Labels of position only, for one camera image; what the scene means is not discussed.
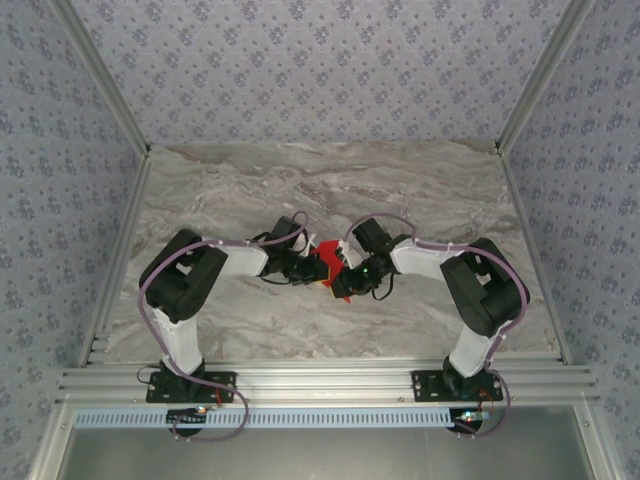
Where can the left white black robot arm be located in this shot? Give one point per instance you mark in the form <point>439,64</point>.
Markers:
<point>245,260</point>

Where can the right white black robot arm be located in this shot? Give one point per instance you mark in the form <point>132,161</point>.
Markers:
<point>420,257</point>

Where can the grey metal sheet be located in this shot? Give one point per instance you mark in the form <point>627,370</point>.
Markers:
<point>325,455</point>

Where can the small electronics board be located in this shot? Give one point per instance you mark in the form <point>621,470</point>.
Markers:
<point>187,416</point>
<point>470,416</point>

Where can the wide aluminium frame rail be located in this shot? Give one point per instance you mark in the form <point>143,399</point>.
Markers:
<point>325,380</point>

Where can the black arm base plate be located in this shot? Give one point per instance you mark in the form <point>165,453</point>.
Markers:
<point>425,385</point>
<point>220,385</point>

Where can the aluminium frame post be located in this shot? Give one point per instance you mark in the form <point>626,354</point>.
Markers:
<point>545,75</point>
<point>100,75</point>

